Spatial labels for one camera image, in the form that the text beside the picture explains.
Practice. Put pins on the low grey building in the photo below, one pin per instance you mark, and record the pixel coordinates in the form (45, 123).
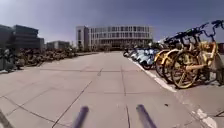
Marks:
(58, 45)

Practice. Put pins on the dark building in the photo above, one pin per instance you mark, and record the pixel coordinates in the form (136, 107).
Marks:
(23, 37)

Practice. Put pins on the row of yellow bicycles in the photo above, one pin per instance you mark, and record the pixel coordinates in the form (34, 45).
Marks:
(188, 63)

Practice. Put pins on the row of parked bicycles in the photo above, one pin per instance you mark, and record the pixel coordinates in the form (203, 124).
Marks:
(43, 56)

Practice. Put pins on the row of pale blue scooters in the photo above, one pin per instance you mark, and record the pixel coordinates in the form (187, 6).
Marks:
(145, 55)

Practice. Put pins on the pale concrete slab pavement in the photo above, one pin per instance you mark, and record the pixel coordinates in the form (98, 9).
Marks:
(100, 80)

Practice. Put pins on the robot's own part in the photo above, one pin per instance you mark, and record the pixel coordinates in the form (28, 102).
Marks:
(81, 117)
(145, 116)

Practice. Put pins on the wide white building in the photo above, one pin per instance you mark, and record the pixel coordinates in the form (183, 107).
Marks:
(116, 36)

